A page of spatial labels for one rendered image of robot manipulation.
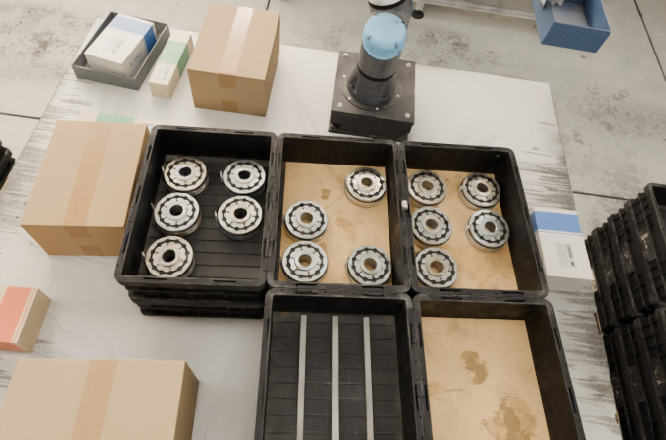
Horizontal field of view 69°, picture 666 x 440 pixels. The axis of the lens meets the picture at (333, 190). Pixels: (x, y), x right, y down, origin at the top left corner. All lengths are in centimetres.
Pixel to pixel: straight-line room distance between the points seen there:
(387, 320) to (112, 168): 74
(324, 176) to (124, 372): 63
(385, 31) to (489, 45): 184
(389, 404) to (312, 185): 54
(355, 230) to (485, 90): 81
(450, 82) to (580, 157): 120
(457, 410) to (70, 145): 107
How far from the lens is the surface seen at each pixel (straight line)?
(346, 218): 119
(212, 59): 147
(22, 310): 127
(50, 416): 105
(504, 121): 171
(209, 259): 114
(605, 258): 213
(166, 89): 158
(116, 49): 165
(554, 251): 138
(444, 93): 171
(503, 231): 126
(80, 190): 126
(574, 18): 155
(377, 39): 132
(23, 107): 274
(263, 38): 154
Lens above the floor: 186
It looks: 57 degrees down
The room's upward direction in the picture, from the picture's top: 11 degrees clockwise
